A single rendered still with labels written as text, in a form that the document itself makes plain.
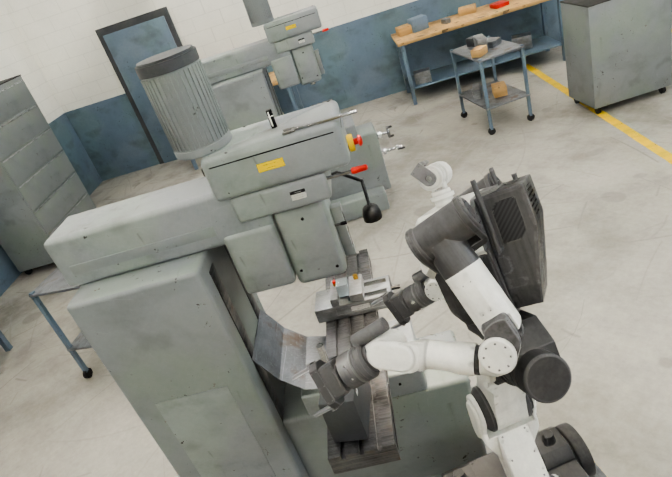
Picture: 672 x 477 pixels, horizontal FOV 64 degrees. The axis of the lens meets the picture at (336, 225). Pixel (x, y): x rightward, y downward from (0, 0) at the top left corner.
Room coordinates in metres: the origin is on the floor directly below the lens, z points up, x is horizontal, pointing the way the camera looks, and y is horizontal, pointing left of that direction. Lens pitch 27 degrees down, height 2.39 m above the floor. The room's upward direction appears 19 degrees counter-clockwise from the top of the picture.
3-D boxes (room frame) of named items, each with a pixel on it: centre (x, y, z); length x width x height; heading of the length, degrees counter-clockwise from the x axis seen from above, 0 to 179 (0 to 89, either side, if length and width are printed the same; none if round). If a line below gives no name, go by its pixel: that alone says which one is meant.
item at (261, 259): (1.81, 0.28, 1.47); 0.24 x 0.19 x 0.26; 173
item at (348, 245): (1.76, -0.02, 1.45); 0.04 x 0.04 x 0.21; 83
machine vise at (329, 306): (2.00, 0.03, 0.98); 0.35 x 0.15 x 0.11; 80
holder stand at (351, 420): (1.39, 0.16, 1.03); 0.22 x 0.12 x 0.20; 165
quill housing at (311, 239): (1.78, 0.09, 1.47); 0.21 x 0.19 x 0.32; 173
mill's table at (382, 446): (1.85, 0.08, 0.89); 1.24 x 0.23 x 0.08; 173
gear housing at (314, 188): (1.79, 0.13, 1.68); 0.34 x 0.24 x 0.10; 83
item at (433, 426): (1.78, 0.07, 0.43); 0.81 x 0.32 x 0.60; 83
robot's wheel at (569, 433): (1.29, -0.57, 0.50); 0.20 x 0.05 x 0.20; 5
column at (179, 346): (1.86, 0.70, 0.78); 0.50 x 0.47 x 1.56; 83
